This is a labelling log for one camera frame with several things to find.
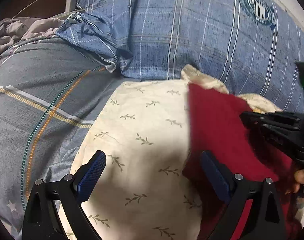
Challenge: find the dark red knit sweater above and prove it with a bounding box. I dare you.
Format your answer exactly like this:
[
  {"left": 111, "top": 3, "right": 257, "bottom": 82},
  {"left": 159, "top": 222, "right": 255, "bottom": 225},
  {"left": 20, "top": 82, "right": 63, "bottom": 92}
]
[{"left": 182, "top": 83, "right": 302, "bottom": 239}]

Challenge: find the person's right hand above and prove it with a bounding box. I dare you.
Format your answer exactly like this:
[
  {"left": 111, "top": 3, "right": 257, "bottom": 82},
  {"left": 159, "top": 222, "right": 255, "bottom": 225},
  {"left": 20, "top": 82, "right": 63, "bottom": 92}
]
[{"left": 285, "top": 170, "right": 304, "bottom": 194}]

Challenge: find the blue plaid pillow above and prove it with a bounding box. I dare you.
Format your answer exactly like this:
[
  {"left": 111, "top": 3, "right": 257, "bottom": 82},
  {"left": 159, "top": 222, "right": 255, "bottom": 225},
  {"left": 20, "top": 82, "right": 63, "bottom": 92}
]
[{"left": 57, "top": 0, "right": 304, "bottom": 112}]

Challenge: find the grey plaid bed sheet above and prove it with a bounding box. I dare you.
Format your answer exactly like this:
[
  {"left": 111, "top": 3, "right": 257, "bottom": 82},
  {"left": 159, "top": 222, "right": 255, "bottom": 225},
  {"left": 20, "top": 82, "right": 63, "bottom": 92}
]
[{"left": 0, "top": 36, "right": 126, "bottom": 239}]

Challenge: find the cream leaf-print quilt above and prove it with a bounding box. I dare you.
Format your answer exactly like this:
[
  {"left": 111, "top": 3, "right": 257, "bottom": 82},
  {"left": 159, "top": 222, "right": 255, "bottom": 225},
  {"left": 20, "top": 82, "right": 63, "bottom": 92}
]
[{"left": 71, "top": 65, "right": 278, "bottom": 239}]

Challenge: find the grey crumpled cloth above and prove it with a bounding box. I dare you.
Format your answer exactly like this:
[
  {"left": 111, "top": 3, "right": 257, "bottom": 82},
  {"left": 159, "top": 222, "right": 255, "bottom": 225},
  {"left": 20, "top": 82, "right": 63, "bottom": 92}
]
[{"left": 0, "top": 17, "right": 63, "bottom": 55}]

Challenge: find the white charger with cable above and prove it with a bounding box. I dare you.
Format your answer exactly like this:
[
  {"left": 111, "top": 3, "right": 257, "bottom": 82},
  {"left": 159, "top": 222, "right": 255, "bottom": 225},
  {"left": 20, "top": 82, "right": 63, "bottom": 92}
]
[{"left": 12, "top": 0, "right": 76, "bottom": 18}]

